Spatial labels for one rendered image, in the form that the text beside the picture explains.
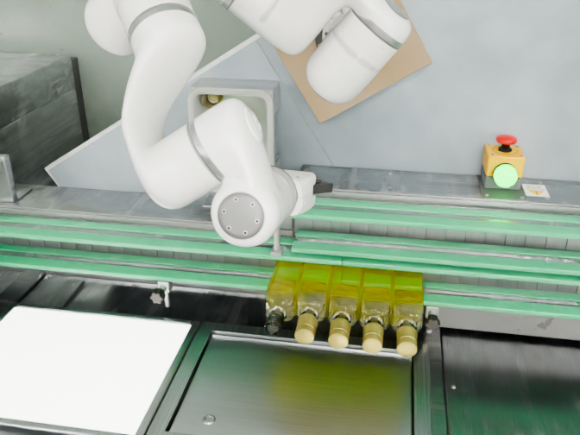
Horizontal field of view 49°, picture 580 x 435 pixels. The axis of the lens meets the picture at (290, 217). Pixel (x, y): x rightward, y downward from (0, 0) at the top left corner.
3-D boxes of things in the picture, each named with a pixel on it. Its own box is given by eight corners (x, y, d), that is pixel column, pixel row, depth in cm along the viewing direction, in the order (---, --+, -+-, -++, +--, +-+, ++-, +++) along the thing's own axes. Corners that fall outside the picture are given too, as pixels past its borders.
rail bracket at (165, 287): (171, 285, 143) (149, 319, 131) (168, 259, 140) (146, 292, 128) (187, 286, 142) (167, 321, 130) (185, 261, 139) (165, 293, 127)
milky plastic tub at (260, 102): (204, 175, 143) (193, 191, 135) (198, 77, 133) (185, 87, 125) (280, 180, 140) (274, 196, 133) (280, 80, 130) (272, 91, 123)
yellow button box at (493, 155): (480, 174, 132) (483, 188, 126) (484, 140, 129) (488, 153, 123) (514, 176, 131) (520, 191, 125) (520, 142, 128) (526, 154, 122)
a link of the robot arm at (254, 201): (154, 139, 65) (230, 90, 63) (186, 133, 75) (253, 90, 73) (230, 263, 66) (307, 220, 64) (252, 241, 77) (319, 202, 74)
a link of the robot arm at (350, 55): (306, 58, 110) (291, 80, 96) (356, -4, 104) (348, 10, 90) (348, 94, 112) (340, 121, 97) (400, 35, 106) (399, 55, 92)
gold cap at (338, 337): (330, 333, 112) (327, 349, 108) (330, 316, 110) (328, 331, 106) (349, 335, 111) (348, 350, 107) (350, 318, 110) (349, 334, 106)
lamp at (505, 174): (490, 183, 125) (493, 189, 123) (494, 161, 123) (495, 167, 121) (514, 185, 124) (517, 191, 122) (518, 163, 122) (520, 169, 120)
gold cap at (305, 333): (298, 329, 112) (293, 343, 109) (298, 312, 111) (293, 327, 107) (317, 330, 112) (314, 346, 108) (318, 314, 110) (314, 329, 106)
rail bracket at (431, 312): (418, 308, 135) (419, 347, 123) (421, 281, 132) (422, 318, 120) (437, 310, 134) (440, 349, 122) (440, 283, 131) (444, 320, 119)
